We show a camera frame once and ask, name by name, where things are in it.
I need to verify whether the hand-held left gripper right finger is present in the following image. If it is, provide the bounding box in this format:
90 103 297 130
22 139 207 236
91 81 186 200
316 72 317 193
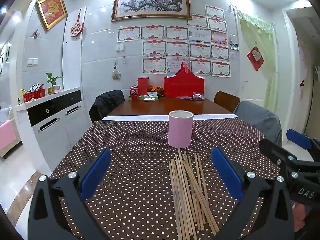
211 147 296 240

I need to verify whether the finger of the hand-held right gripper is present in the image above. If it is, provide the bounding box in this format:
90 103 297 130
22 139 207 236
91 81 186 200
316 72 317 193
286 129 320 161
259 138 320 180

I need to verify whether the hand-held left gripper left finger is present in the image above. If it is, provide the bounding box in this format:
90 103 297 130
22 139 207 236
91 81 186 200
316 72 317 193
27 149 112 240

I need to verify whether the bunch of wooden chopsticks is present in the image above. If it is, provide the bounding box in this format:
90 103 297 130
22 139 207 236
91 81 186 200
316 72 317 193
169 148 220 240

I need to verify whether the pink cylindrical cup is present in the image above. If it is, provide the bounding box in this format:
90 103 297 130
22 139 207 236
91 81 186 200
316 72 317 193
168 110 195 148

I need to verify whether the grey jacket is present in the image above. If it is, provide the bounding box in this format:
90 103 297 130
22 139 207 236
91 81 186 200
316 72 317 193
234 101 283 147

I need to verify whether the brown polka dot tablecloth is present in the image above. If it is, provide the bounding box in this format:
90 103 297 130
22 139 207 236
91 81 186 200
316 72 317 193
47 116 288 240

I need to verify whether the white sideboard cabinet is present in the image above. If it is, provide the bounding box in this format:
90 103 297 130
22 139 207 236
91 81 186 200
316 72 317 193
15 87 83 173

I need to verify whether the light green curtain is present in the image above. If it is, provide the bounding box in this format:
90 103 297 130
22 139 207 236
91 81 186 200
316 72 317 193
236 7 278 140

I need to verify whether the brown wooden chair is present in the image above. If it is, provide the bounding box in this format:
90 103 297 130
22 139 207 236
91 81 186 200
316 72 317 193
214 91 240 113

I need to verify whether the black jacket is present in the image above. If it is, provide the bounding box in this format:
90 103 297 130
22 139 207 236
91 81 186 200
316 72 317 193
89 90 125 123

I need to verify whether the red square hanging ornament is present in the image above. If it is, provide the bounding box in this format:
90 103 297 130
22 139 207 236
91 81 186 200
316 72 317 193
247 46 265 72

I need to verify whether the green flat box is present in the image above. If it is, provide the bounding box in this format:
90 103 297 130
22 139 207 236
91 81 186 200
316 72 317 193
138 92 160 102

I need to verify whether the pink cover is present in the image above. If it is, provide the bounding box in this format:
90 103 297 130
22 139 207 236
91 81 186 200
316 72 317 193
0 120 22 159

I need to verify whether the large red gift box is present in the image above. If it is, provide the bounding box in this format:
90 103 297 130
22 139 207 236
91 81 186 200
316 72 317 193
164 62 205 98

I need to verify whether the small potted plant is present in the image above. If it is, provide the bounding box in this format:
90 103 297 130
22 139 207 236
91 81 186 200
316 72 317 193
46 72 64 95

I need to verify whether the small red paper box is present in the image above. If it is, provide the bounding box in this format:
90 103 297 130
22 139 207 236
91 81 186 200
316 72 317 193
137 77 149 95

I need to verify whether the red snack basket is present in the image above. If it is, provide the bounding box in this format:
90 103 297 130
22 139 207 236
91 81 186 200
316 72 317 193
22 82 46 103

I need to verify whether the hanging key ornament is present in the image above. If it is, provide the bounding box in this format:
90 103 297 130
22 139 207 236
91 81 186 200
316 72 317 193
112 62 121 81

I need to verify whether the round red papercut ornament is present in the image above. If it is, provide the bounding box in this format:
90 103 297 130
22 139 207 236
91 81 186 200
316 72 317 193
70 8 84 37

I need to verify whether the gold framed red picture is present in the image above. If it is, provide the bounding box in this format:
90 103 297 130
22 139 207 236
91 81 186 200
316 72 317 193
36 0 68 32

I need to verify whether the framed blossom painting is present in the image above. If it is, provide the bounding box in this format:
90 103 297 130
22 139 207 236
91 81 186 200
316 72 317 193
111 0 192 22

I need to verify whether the wall of paper certificates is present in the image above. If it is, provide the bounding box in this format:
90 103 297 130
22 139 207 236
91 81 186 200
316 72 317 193
117 4 232 77

